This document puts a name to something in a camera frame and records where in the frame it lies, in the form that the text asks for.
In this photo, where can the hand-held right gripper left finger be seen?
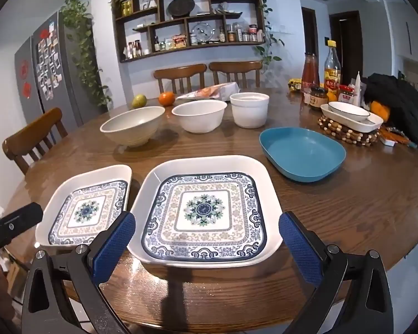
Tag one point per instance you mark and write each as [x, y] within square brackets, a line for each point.
[115, 247]

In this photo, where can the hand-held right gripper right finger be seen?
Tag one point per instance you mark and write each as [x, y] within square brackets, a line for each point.
[299, 247]

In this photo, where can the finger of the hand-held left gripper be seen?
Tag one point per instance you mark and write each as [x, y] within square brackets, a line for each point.
[17, 221]

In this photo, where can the small patterned square plate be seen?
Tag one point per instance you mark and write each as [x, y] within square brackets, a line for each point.
[87, 208]

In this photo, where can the large patterned square plate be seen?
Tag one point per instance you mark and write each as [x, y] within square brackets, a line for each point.
[202, 212]

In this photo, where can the large grey bowl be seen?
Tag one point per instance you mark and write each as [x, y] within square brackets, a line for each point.
[132, 125]

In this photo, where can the small tall white bowl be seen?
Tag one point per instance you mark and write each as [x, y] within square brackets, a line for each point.
[249, 111]

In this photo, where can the medium white bowl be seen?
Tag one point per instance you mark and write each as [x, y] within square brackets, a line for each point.
[198, 118]

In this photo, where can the wooden chair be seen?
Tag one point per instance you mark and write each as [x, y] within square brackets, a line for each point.
[179, 71]
[235, 67]
[31, 135]

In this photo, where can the blue plate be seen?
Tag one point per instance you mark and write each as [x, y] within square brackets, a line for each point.
[299, 153]

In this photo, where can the wooden bead trivet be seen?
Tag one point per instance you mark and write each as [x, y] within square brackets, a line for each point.
[348, 137]

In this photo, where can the white oval dish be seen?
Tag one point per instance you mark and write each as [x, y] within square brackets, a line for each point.
[348, 120]

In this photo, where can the orange wrapper packets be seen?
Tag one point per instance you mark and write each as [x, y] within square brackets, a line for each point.
[395, 135]

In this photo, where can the green pear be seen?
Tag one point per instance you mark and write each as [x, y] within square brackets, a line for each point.
[139, 101]

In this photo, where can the brown sauce jar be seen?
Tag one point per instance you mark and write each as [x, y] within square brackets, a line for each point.
[317, 99]

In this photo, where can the grey refrigerator with magnets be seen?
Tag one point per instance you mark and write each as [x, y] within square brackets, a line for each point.
[66, 76]

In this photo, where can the orange fruit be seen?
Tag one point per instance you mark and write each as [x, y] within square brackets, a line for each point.
[166, 98]

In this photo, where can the red label jar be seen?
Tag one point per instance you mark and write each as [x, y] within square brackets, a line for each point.
[346, 95]

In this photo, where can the yellow snack packet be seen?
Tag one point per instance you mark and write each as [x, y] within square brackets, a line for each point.
[295, 85]

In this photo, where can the white tube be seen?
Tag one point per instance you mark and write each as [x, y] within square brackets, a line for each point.
[359, 88]

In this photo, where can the red sauce bottle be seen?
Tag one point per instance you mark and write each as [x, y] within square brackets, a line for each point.
[310, 73]

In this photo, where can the white snack bag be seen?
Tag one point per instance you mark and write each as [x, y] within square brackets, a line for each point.
[216, 91]

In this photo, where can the yellow cap vinegar bottle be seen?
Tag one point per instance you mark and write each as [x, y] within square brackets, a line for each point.
[331, 69]

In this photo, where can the trailing green plant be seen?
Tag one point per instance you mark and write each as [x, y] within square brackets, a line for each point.
[83, 41]
[270, 41]

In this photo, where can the dark wooden door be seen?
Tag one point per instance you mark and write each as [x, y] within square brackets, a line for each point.
[350, 41]

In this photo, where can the dark wooden wall shelf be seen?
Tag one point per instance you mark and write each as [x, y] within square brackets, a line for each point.
[191, 19]

